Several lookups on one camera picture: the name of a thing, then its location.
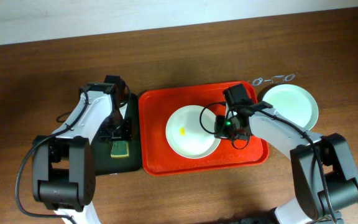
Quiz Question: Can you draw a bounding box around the green and yellow sponge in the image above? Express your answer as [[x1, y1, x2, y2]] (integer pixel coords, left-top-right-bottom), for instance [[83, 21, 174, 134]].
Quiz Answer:
[[110, 141, 129, 158]]

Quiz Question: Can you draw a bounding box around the white plate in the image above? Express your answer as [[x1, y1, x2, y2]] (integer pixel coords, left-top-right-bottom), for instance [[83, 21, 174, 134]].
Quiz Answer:
[[165, 105, 221, 159]]

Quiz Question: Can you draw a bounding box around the light green plate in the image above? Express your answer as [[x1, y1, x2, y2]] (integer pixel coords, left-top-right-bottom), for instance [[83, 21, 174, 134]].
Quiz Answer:
[[257, 84, 319, 130]]

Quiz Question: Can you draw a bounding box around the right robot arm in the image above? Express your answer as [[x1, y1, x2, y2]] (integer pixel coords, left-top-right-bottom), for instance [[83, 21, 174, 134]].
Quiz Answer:
[[213, 84, 358, 223]]

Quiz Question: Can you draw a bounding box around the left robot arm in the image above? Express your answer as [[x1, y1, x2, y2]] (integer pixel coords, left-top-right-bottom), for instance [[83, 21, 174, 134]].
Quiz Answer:
[[32, 75, 133, 223]]

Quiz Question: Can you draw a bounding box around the black plastic tray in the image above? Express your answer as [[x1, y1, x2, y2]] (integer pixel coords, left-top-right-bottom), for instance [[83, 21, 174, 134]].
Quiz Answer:
[[91, 93, 142, 175]]

